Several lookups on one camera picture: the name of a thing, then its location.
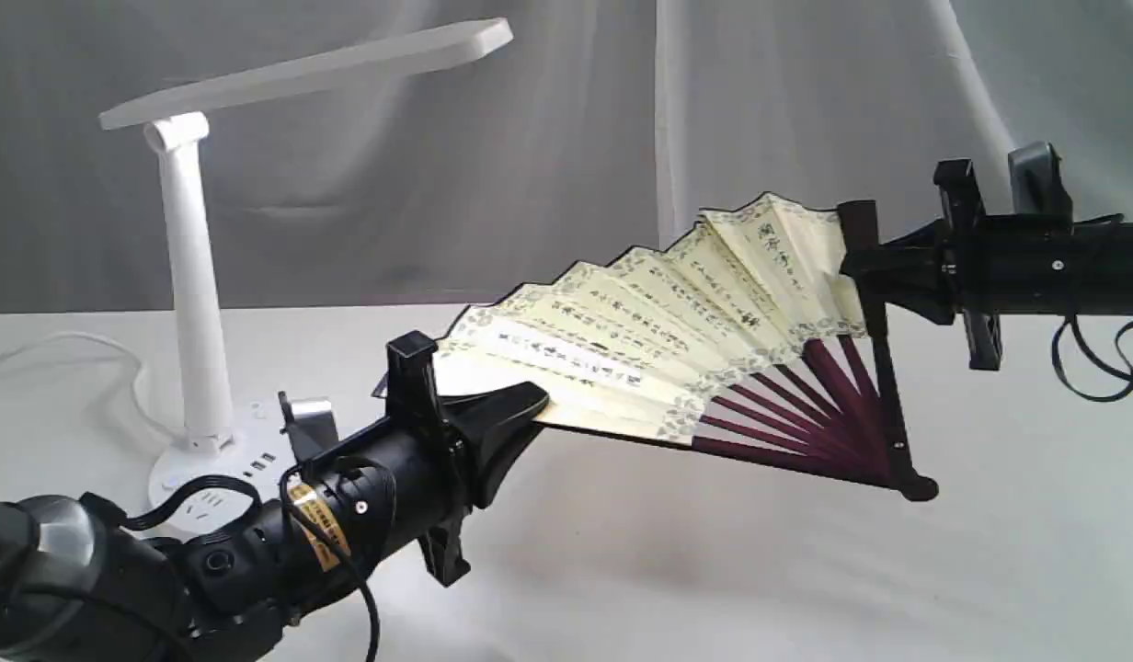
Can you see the cream paper folding fan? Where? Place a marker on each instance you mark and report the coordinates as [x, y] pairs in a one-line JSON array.
[[742, 340]]

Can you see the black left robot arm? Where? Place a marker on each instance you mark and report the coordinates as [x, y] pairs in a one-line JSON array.
[[217, 572]]

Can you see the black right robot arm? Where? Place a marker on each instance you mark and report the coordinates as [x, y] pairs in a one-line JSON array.
[[1104, 284]]

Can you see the grey backdrop curtain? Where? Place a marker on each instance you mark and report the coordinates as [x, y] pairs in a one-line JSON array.
[[604, 124]]

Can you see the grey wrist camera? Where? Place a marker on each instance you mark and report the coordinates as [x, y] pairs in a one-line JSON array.
[[1036, 181], [310, 426]]

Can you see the white desk lamp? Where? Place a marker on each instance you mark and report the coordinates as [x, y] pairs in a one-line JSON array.
[[216, 437]]

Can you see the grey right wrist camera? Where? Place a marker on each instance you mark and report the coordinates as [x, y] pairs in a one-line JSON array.
[[1036, 181]]

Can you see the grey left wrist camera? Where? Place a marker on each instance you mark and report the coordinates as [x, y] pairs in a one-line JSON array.
[[310, 426]]

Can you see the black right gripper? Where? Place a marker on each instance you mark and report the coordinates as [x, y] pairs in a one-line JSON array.
[[995, 264]]

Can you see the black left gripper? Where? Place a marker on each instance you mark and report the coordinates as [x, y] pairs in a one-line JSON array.
[[411, 477]]

